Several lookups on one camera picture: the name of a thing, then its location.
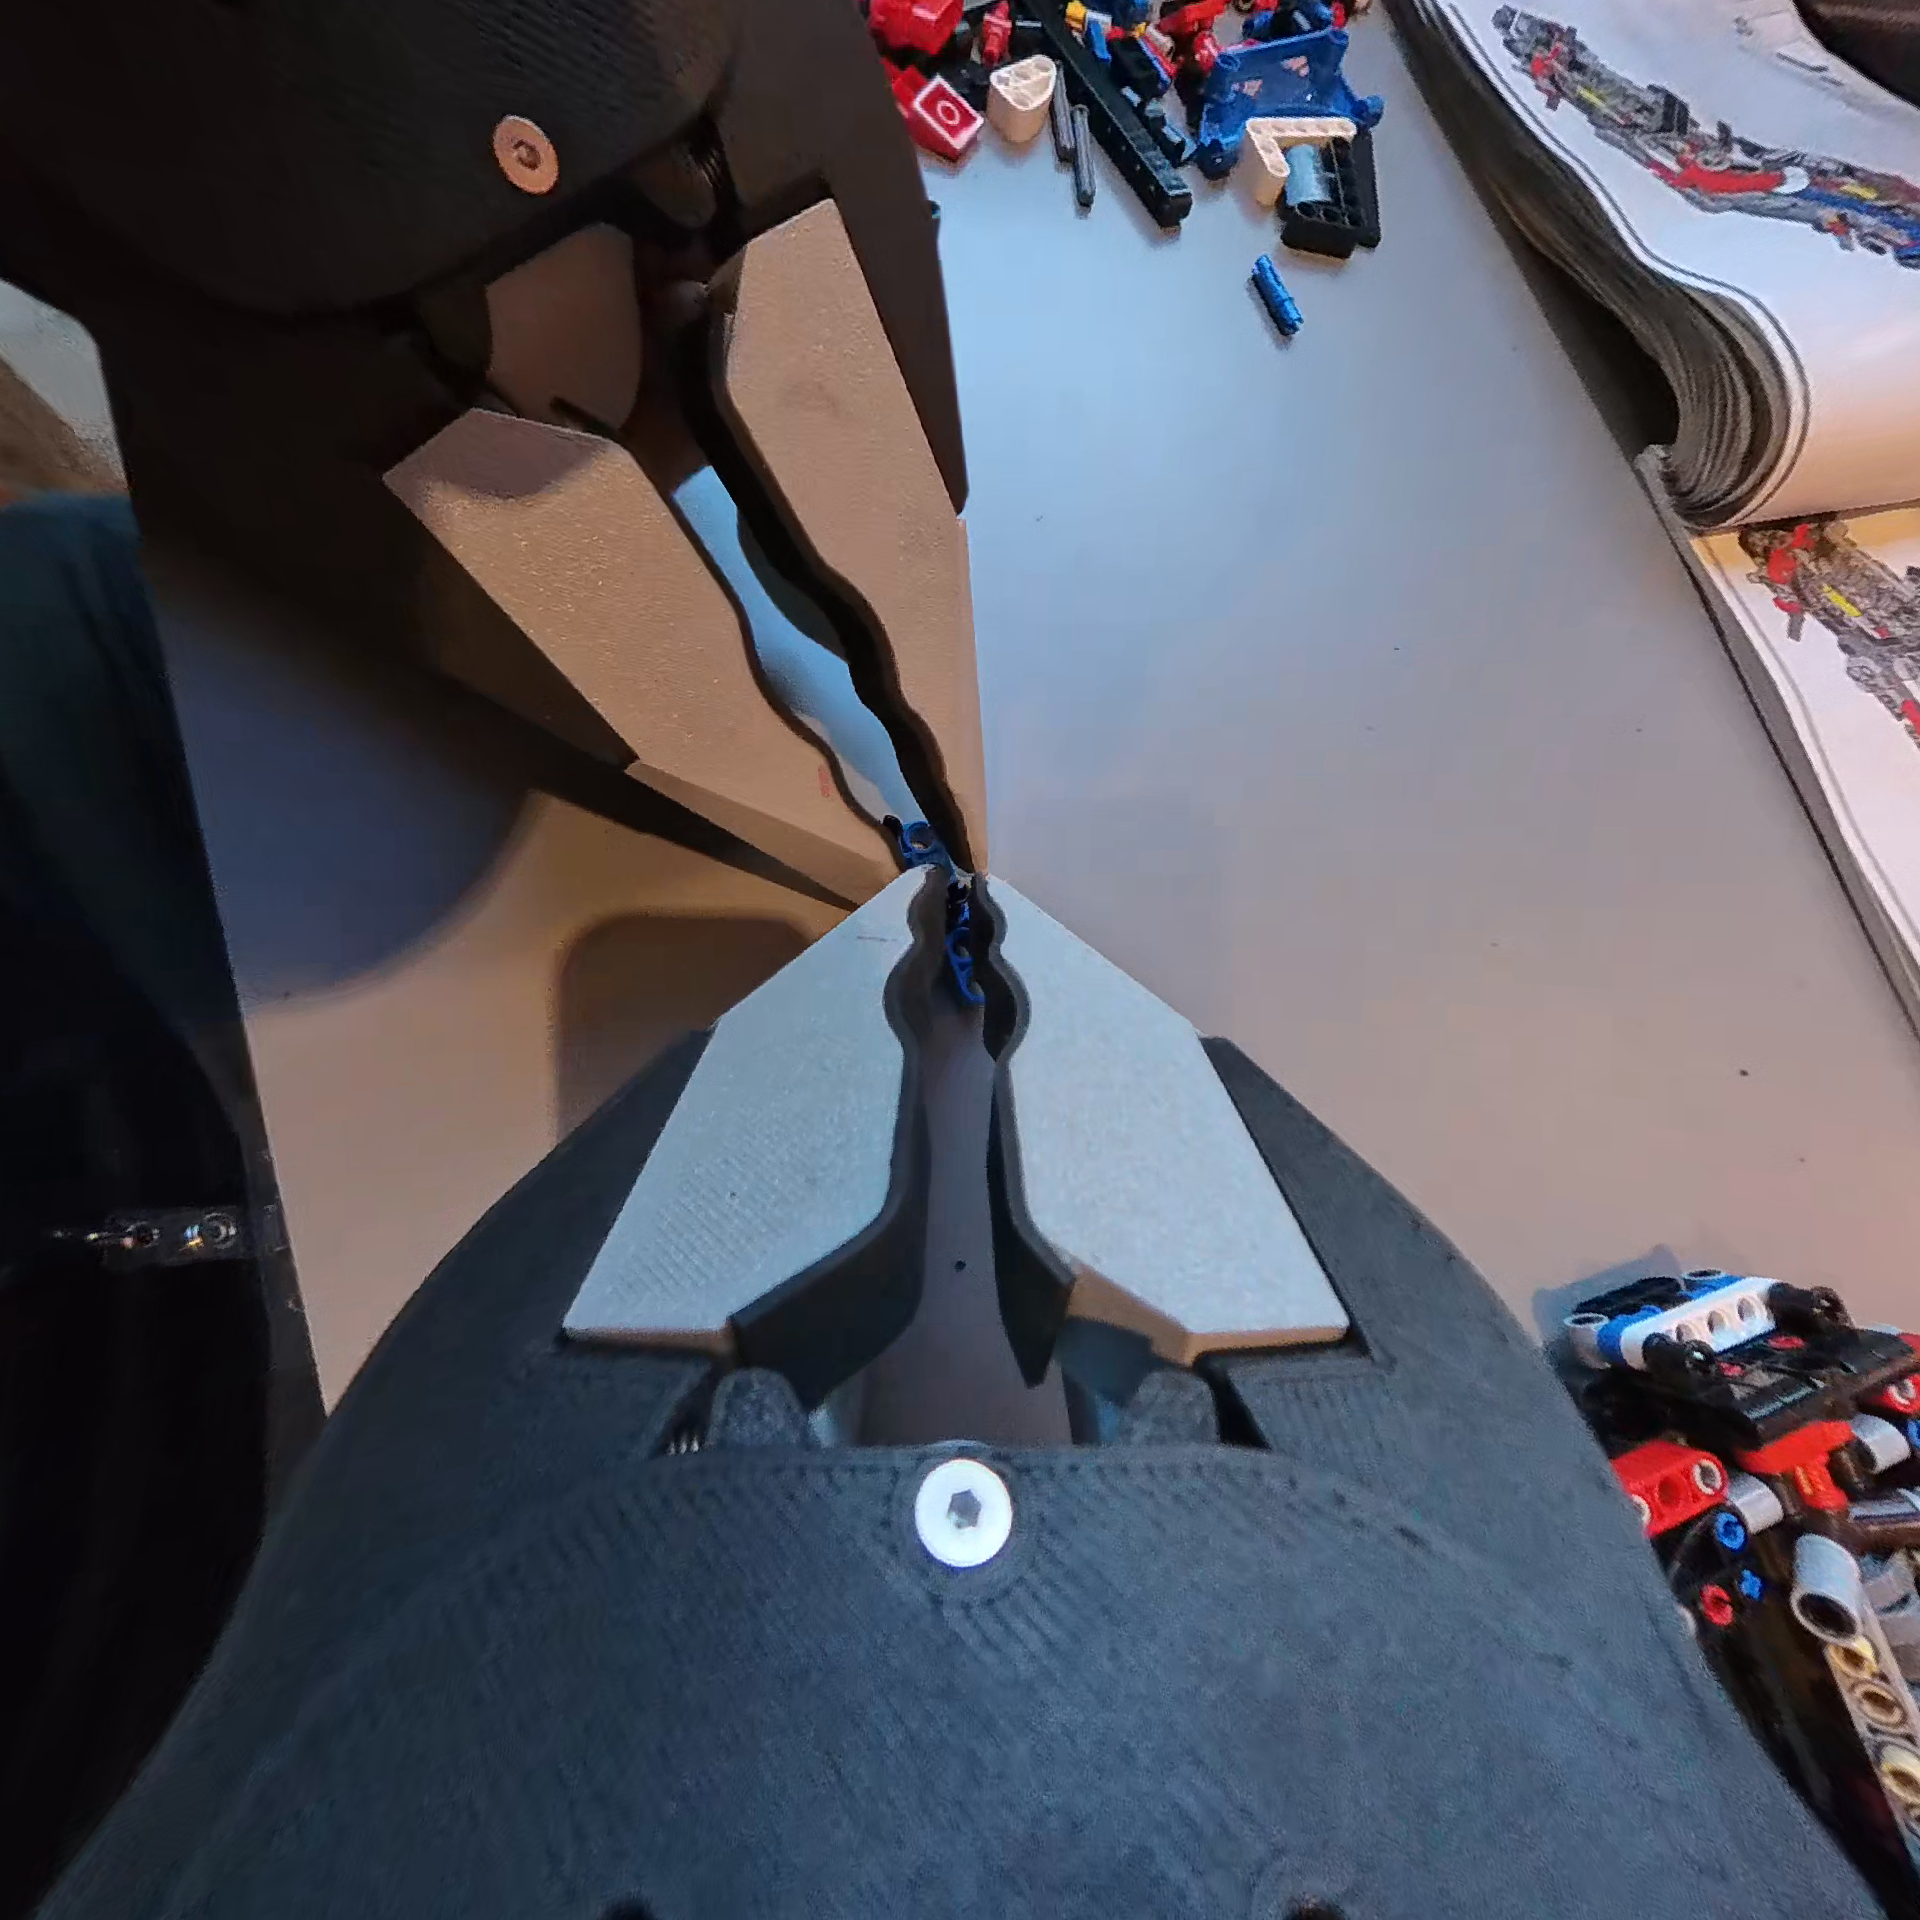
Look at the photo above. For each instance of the building instruction booklet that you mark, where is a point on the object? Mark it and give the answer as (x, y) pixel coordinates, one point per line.
(1800, 300)

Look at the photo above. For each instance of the blue angled beam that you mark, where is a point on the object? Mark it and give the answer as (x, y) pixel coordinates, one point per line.
(958, 960)

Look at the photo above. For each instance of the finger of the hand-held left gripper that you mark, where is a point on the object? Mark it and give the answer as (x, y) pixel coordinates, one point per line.
(600, 569)
(855, 419)

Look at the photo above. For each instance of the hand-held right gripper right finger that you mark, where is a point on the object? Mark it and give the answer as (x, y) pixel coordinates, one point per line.
(1170, 1201)

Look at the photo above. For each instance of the blue connector pin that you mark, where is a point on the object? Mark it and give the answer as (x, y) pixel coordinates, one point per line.
(1278, 292)

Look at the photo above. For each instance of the pile of loose bricks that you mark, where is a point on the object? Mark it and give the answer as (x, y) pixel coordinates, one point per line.
(1199, 91)

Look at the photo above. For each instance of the brick car chassis model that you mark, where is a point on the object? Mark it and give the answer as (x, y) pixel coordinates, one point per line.
(1771, 1425)

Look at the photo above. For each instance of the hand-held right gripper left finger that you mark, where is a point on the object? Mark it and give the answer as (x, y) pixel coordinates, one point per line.
(752, 1184)

